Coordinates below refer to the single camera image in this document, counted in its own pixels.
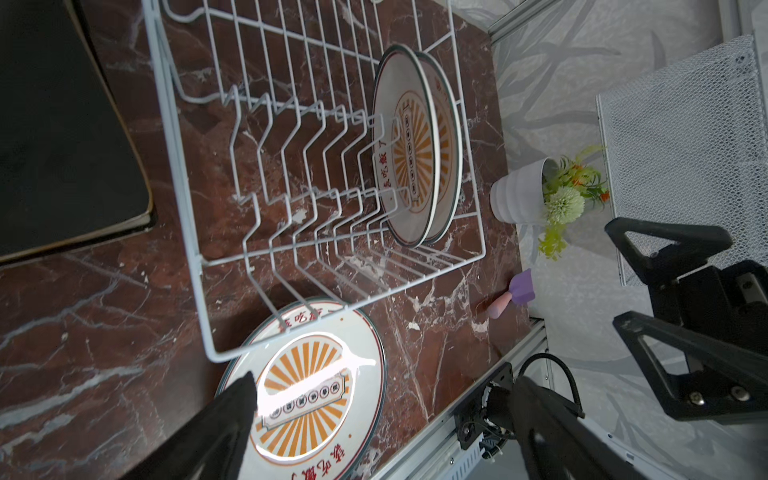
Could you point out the white mesh wall basket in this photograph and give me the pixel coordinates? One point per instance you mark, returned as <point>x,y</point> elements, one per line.
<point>687,144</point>

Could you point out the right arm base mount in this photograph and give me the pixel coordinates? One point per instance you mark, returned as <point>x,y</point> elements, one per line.
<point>485,415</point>

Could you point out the white wire dish rack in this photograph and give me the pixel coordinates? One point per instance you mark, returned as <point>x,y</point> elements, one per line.
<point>267,109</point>

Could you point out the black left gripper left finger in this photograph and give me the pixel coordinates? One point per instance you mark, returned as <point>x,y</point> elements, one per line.
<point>212,444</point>

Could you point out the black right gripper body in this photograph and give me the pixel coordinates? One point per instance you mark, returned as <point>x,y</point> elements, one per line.
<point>727,305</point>

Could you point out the white ribbed flower pot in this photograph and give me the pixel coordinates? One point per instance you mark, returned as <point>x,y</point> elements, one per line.
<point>550,195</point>

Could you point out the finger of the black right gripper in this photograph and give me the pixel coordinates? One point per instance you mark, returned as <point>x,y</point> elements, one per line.
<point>691,247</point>
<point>723,382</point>

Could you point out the purple pink spoon toy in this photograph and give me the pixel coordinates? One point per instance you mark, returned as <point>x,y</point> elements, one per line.
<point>520,291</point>

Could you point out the white round plate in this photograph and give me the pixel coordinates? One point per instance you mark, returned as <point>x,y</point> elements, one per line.
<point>320,372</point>
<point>406,151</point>
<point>450,146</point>

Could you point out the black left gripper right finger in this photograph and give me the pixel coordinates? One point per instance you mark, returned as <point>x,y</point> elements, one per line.
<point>554,444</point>

